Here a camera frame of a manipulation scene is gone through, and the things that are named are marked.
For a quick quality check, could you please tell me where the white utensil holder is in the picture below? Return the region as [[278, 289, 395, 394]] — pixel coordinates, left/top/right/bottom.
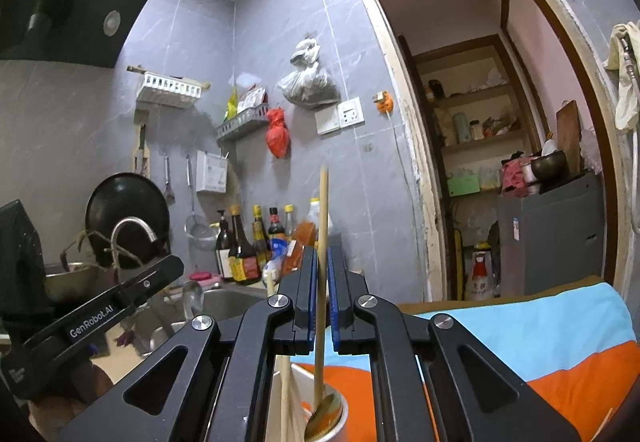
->
[[261, 360, 352, 442]]

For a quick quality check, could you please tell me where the brass spoon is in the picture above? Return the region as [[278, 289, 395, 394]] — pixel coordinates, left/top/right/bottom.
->
[[304, 392, 343, 442]]

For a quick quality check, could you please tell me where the wooden chopstick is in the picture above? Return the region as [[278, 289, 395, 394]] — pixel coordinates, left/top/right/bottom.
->
[[277, 355, 291, 442], [314, 166, 329, 408]]

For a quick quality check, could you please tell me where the small steel spoon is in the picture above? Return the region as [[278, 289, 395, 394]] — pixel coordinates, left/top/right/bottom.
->
[[182, 280, 204, 321]]

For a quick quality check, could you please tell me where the left hand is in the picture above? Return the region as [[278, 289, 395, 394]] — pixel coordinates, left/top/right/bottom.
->
[[27, 358, 116, 442]]

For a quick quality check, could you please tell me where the steel sink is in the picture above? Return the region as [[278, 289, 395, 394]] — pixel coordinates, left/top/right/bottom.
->
[[131, 284, 266, 358]]

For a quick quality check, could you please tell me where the steel faucet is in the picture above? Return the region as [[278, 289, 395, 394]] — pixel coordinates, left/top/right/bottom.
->
[[108, 216, 160, 269]]

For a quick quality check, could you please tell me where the red white bottle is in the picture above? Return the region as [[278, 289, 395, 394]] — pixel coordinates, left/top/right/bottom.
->
[[464, 242, 495, 301]]

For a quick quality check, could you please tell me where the striped colourful cloth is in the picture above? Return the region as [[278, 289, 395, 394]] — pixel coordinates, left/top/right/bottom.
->
[[290, 274, 640, 442]]

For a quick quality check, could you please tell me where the dark soy sauce bottle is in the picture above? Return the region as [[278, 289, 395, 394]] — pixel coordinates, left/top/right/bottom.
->
[[230, 205, 260, 285]]

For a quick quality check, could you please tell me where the black wok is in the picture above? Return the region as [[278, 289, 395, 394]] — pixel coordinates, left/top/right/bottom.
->
[[85, 173, 170, 270]]

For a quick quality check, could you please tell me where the steel strainer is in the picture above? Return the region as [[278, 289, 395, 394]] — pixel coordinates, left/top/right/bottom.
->
[[184, 155, 216, 251]]

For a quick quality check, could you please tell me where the grey cabinet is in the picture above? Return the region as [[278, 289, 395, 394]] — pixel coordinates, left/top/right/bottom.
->
[[497, 173, 605, 297]]

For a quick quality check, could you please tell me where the orange snack packet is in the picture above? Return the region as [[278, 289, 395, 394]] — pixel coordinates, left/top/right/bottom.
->
[[281, 221, 316, 277]]

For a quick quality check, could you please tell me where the green box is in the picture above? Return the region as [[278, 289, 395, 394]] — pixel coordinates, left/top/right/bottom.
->
[[447, 173, 480, 197]]

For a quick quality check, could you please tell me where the white hanging box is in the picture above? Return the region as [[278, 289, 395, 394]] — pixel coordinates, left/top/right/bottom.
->
[[195, 151, 229, 194]]

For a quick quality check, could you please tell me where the pink cloth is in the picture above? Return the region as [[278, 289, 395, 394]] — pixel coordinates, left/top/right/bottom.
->
[[501, 156, 530, 197]]

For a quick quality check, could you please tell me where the dark bowl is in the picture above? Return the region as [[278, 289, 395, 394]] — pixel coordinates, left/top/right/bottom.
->
[[530, 150, 568, 182]]

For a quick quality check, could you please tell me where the red plastic bag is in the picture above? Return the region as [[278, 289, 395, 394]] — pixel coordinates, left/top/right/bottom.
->
[[265, 108, 291, 158]]

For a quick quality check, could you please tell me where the wooden cutting board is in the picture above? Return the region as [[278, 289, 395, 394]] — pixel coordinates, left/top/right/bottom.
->
[[556, 100, 582, 177]]

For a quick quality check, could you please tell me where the grey hanging bag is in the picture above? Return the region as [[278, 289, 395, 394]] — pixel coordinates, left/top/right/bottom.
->
[[277, 37, 341, 110]]

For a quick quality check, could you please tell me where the black range hood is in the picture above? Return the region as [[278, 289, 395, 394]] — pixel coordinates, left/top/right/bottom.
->
[[1, 0, 148, 69]]

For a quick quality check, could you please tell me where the grey wall shelf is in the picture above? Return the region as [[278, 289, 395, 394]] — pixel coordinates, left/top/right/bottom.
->
[[215, 103, 269, 143]]

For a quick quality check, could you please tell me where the white wall basket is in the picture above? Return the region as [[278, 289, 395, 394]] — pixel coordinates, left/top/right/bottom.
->
[[126, 65, 212, 109]]

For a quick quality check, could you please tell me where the white wall socket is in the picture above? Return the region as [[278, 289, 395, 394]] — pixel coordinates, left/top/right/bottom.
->
[[314, 98, 364, 136]]

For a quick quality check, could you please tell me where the white hose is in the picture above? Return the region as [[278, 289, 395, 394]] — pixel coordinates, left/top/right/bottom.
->
[[619, 34, 640, 235]]

